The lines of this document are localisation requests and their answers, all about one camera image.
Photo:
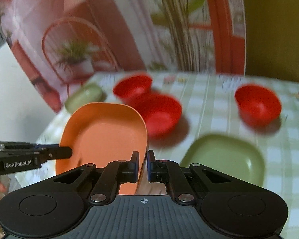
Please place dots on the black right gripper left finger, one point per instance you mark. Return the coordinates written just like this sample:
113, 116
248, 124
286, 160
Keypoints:
112, 177

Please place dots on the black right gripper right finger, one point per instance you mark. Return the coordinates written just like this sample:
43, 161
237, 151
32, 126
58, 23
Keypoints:
171, 175

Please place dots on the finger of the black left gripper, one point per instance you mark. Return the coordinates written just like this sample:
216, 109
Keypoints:
59, 152

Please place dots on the orange square plate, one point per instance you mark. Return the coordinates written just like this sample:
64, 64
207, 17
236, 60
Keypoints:
100, 133

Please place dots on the red bowl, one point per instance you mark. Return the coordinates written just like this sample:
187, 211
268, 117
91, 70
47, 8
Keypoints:
160, 112
133, 86
257, 106

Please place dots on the green square plate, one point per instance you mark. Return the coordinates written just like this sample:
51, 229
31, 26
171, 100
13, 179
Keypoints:
229, 155

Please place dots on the green plate at table edge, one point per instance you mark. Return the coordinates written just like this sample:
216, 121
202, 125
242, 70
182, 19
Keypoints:
89, 93

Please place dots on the green checkered tablecloth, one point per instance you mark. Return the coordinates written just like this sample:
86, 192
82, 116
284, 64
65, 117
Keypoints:
209, 107

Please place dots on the printed backdrop cloth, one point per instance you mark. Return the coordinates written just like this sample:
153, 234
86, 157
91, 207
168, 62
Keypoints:
60, 44

